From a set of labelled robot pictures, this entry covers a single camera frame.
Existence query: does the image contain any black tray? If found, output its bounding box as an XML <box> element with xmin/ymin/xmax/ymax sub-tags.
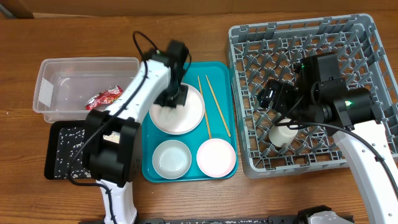
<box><xmin>44</xmin><ymin>120</ymin><xmax>85</xmax><ymax>180</ymax></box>

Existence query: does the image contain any white tissue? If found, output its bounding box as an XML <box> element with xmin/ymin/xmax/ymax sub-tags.
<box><xmin>152</xmin><ymin>105</ymin><xmax>179</xmax><ymax>121</ymax></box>

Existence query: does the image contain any white rice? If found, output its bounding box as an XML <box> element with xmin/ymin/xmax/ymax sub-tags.
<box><xmin>54</xmin><ymin>126</ymin><xmax>122</xmax><ymax>180</ymax></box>

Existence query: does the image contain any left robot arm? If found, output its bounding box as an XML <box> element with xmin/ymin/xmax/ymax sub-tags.
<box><xmin>81</xmin><ymin>47</ymin><xmax>192</xmax><ymax>223</ymax></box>

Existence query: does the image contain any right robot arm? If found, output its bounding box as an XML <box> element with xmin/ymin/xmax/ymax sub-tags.
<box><xmin>257</xmin><ymin>52</ymin><xmax>397</xmax><ymax>223</ymax></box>

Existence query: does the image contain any large pink plate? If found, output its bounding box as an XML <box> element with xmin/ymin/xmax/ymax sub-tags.
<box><xmin>149</xmin><ymin>83</ymin><xmax>204</xmax><ymax>135</ymax></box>

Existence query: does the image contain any red snack wrapper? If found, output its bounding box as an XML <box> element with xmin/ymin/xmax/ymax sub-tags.
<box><xmin>85</xmin><ymin>85</ymin><xmax>123</xmax><ymax>110</ymax></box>

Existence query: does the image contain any wooden chopstick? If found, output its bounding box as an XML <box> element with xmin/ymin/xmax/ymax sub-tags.
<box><xmin>205</xmin><ymin>75</ymin><xmax>231</xmax><ymax>137</ymax></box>
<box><xmin>197</xmin><ymin>76</ymin><xmax>212</xmax><ymax>139</ymax></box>

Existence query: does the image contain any left wooden chopstick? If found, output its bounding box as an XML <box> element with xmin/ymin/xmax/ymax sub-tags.
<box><xmin>197</xmin><ymin>76</ymin><xmax>212</xmax><ymax>139</ymax></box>

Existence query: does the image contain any clear plastic bin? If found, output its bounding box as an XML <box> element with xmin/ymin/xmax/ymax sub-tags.
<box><xmin>32</xmin><ymin>57</ymin><xmax>140</xmax><ymax>123</ymax></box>

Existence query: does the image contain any teal serving tray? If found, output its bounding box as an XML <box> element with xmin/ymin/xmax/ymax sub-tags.
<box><xmin>142</xmin><ymin>62</ymin><xmax>238</xmax><ymax>183</ymax></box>

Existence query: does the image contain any grey dishwasher rack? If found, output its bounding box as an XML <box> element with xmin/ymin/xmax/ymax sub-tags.
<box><xmin>227</xmin><ymin>14</ymin><xmax>397</xmax><ymax>179</ymax></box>

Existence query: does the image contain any white cup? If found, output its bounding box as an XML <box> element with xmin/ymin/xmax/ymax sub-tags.
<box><xmin>269</xmin><ymin>125</ymin><xmax>298</xmax><ymax>147</ymax></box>

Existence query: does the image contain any right wooden chopstick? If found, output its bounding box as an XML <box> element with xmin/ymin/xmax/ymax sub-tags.
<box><xmin>205</xmin><ymin>75</ymin><xmax>231</xmax><ymax>137</ymax></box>

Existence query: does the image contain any grey bowl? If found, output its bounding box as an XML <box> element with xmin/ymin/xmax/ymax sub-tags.
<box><xmin>152</xmin><ymin>140</ymin><xmax>192</xmax><ymax>180</ymax></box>

